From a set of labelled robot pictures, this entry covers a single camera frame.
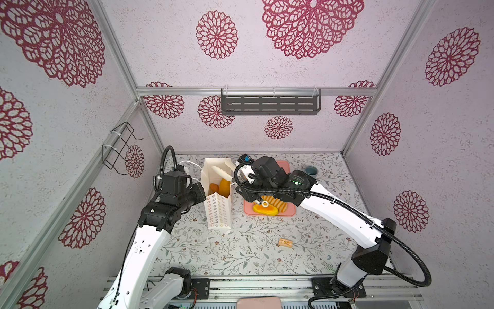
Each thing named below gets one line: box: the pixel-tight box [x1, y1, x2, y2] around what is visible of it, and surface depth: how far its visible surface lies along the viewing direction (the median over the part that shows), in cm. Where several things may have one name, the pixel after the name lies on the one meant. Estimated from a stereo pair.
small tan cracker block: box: [277, 238, 294, 248], surface depth 86 cm
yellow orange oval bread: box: [252, 204, 280, 217], surface depth 94 cm
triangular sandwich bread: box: [209, 182, 220, 196], surface depth 94 cm
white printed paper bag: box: [200, 157, 237, 230], surface depth 79 cm
